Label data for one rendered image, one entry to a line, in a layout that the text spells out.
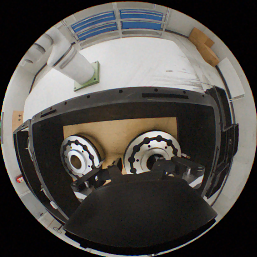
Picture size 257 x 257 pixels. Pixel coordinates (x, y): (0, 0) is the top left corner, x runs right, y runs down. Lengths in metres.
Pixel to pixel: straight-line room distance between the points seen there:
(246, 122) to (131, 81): 2.75
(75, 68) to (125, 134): 0.26
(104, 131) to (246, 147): 2.94
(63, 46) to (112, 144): 0.29
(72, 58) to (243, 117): 2.92
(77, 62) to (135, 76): 0.22
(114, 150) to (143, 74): 0.30
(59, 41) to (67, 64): 0.10
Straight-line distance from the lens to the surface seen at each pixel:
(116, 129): 0.17
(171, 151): 0.15
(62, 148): 0.20
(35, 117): 0.17
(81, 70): 0.33
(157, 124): 0.17
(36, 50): 0.26
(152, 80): 0.36
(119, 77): 0.36
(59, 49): 0.28
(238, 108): 2.82
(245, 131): 2.82
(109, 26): 1.86
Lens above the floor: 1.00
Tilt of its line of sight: 87 degrees down
